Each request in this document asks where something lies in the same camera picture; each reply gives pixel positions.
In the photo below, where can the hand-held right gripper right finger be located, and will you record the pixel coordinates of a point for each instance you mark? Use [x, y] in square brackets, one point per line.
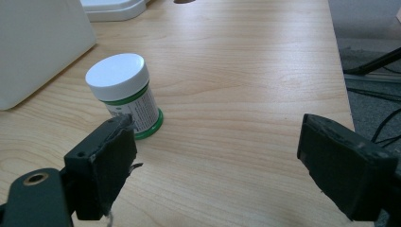
[343, 170]

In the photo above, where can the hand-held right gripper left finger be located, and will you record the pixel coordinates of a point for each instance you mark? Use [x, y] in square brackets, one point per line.
[101, 170]

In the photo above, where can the white jar with green label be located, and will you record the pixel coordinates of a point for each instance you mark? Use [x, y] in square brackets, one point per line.
[124, 86]

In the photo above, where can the black stand leg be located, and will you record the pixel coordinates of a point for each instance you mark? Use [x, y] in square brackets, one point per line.
[375, 63]

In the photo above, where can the white box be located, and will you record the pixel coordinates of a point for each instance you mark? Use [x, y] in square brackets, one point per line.
[34, 47]

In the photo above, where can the white plastic tray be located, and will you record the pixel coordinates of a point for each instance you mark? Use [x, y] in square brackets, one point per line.
[112, 9]

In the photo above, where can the dark round object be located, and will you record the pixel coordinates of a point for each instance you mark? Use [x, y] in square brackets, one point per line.
[183, 1]

